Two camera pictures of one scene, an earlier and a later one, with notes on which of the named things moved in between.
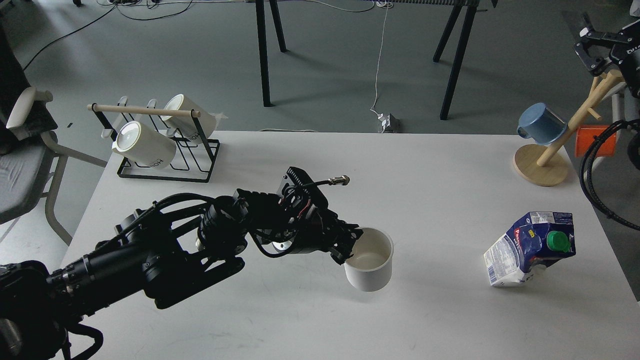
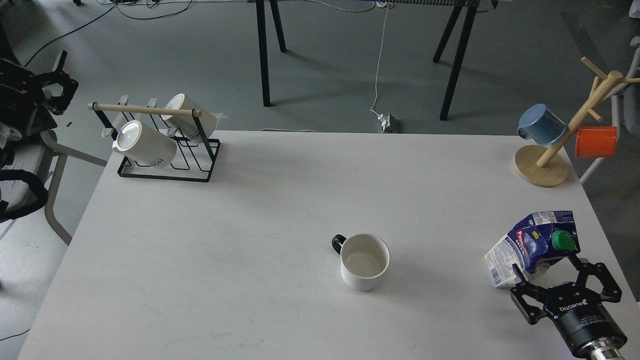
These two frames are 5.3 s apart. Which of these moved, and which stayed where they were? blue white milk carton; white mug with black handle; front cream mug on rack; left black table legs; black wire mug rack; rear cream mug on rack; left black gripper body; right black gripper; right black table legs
Moved: left black gripper body; right black gripper; white mug with black handle
Stayed: rear cream mug on rack; front cream mug on rack; left black table legs; black wire mug rack; right black table legs; blue white milk carton
